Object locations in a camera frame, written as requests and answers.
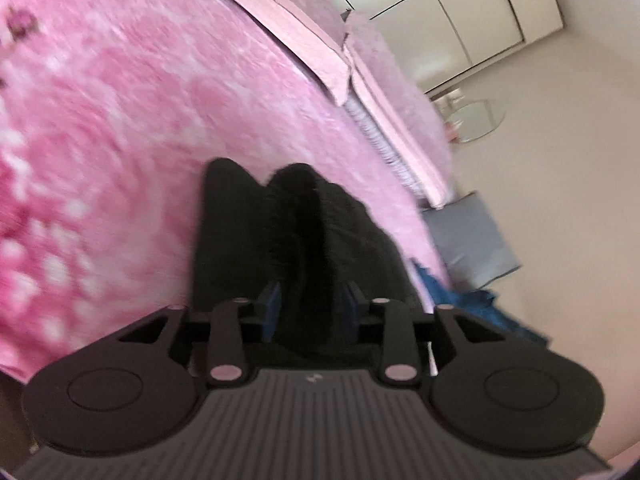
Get bed with pink floral bedspread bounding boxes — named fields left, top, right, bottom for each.
left=0, top=0, right=452, bottom=377

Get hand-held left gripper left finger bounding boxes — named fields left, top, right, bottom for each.
left=116, top=281, right=282, bottom=389

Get pink pillow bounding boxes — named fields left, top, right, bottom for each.
left=344, top=12, right=454, bottom=209
left=194, top=0, right=355, bottom=107

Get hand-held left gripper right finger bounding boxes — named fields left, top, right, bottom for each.
left=342, top=281, right=503, bottom=388

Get grey cushion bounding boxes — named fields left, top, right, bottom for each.
left=422, top=193, right=519, bottom=290

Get black pants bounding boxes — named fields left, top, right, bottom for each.
left=192, top=157, right=427, bottom=362

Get blue garment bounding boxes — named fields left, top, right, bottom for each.
left=409, top=257, right=547, bottom=347

